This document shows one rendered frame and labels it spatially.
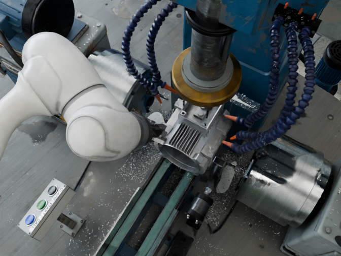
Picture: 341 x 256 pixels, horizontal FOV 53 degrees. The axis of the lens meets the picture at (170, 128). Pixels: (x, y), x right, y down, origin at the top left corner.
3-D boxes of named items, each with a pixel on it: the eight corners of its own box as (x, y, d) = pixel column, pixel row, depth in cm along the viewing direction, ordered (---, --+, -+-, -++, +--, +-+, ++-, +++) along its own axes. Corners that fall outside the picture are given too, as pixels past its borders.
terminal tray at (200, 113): (195, 96, 115) (196, 84, 109) (223, 110, 113) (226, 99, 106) (176, 124, 111) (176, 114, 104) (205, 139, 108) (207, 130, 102)
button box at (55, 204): (63, 184, 110) (53, 176, 106) (76, 192, 106) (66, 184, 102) (27, 232, 104) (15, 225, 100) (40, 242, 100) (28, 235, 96)
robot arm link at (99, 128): (155, 136, 70) (117, 86, 72) (124, 140, 55) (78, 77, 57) (116, 167, 72) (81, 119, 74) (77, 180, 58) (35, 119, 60)
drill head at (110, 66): (93, 59, 142) (77, 15, 119) (169, 98, 133) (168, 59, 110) (54, 105, 133) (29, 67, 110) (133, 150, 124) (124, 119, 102)
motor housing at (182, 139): (183, 112, 130) (184, 85, 113) (228, 135, 126) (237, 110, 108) (155, 154, 123) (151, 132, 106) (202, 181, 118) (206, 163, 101)
